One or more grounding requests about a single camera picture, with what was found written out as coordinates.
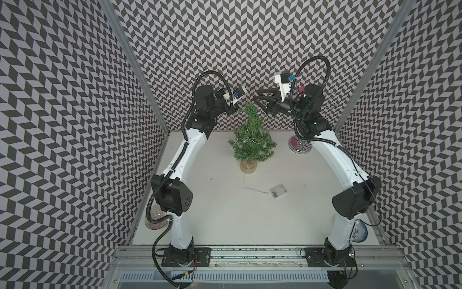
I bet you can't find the aluminium front rail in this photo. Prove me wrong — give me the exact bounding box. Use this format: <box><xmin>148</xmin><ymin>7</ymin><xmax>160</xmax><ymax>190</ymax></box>
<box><xmin>108</xmin><ymin>244</ymin><xmax>410</xmax><ymax>272</ymax></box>

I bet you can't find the chrome wire glass rack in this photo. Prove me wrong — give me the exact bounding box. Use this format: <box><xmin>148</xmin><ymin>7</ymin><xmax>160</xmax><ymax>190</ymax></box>
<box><xmin>288</xmin><ymin>89</ymin><xmax>344</xmax><ymax>155</ymax></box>

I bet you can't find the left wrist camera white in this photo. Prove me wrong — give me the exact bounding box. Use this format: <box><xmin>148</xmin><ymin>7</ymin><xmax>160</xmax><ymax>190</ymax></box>
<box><xmin>223</xmin><ymin>86</ymin><xmax>247</xmax><ymax>105</ymax></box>

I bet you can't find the right corner metal post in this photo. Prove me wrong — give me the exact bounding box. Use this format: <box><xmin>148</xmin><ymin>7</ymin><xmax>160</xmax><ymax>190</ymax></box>
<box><xmin>334</xmin><ymin>0</ymin><xmax>417</xmax><ymax>133</ymax></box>

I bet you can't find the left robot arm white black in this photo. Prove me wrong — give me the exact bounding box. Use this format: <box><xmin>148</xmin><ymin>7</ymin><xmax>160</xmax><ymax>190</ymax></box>
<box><xmin>145</xmin><ymin>71</ymin><xmax>238</xmax><ymax>289</ymax></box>

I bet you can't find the left corner metal post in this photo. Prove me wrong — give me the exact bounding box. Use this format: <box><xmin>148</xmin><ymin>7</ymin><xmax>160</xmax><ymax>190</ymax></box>
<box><xmin>99</xmin><ymin>0</ymin><xmax>170</xmax><ymax>134</ymax></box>

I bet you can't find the blue white patterned plate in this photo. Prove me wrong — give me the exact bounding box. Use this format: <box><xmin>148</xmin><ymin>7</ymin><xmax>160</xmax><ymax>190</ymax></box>
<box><xmin>350</xmin><ymin>219</ymin><xmax>368</xmax><ymax>243</ymax></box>

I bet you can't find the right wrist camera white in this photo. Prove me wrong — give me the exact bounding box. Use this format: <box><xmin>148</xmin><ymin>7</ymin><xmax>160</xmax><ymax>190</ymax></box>
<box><xmin>274</xmin><ymin>72</ymin><xmax>296</xmax><ymax>102</ymax></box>

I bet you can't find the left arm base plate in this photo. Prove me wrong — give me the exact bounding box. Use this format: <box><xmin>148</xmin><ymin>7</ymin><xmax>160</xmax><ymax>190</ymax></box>
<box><xmin>161</xmin><ymin>247</ymin><xmax>212</xmax><ymax>268</ymax></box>

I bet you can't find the white ribbed vent strip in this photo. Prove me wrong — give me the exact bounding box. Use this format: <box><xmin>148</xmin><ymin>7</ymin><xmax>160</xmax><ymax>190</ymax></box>
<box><xmin>120</xmin><ymin>270</ymin><xmax>329</xmax><ymax>284</ymax></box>

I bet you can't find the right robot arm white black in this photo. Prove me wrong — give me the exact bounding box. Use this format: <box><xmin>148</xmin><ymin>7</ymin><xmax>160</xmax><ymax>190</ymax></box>
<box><xmin>253</xmin><ymin>55</ymin><xmax>381</xmax><ymax>267</ymax></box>

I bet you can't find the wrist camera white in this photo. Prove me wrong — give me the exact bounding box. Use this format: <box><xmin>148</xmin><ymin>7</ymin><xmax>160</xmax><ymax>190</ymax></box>
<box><xmin>274</xmin><ymin>72</ymin><xmax>296</xmax><ymax>102</ymax></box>
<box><xmin>223</xmin><ymin>86</ymin><xmax>247</xmax><ymax>105</ymax></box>

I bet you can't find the clear battery box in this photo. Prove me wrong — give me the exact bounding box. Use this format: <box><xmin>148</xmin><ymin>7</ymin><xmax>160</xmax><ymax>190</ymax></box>
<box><xmin>269</xmin><ymin>184</ymin><xmax>288</xmax><ymax>199</ymax></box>

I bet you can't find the small green christmas tree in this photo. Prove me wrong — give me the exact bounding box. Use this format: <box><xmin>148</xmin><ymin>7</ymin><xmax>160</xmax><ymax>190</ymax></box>
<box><xmin>229</xmin><ymin>103</ymin><xmax>277</xmax><ymax>174</ymax></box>

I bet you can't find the corner metal post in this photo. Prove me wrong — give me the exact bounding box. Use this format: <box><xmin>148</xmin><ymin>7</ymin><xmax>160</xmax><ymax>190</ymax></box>
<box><xmin>334</xmin><ymin>0</ymin><xmax>417</xmax><ymax>133</ymax></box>
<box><xmin>99</xmin><ymin>0</ymin><xmax>170</xmax><ymax>134</ymax></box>

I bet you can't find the clear string light wire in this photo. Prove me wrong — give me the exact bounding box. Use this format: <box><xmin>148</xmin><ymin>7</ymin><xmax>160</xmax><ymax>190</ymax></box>
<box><xmin>230</xmin><ymin>122</ymin><xmax>277</xmax><ymax>194</ymax></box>

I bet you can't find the pink ribbed glass plate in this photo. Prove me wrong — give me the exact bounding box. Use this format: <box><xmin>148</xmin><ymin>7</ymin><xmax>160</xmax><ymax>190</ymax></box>
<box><xmin>144</xmin><ymin>204</ymin><xmax>169</xmax><ymax>230</ymax></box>

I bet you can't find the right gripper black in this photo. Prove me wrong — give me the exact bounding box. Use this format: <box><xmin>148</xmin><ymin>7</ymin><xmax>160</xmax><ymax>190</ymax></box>
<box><xmin>253</xmin><ymin>86</ymin><xmax>308</xmax><ymax>119</ymax></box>

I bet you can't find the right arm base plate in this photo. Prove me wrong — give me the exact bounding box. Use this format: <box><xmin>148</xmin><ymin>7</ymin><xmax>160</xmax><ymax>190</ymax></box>
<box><xmin>301</xmin><ymin>247</ymin><xmax>357</xmax><ymax>270</ymax></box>

